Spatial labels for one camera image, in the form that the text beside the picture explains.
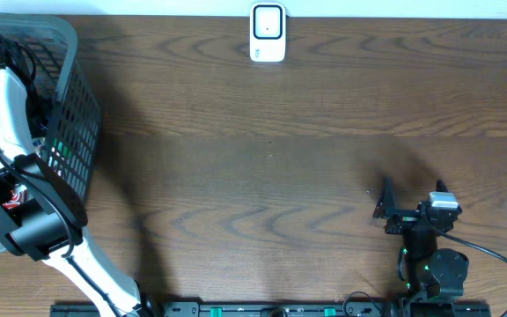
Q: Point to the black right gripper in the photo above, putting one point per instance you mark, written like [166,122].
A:
[386,205]

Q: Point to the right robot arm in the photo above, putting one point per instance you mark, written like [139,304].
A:
[434,276]

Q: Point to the white barcode scanner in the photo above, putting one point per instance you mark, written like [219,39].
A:
[267,36]

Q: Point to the orange Top chocolate bar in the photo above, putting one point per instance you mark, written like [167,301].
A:
[18,196]

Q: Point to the grey plastic mesh basket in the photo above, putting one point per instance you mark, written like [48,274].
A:
[49,129]

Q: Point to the green-lidded white jar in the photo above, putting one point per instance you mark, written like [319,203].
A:
[61,150]

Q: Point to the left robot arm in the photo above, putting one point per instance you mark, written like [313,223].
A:
[111,291]

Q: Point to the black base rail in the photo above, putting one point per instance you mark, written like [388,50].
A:
[353,308]

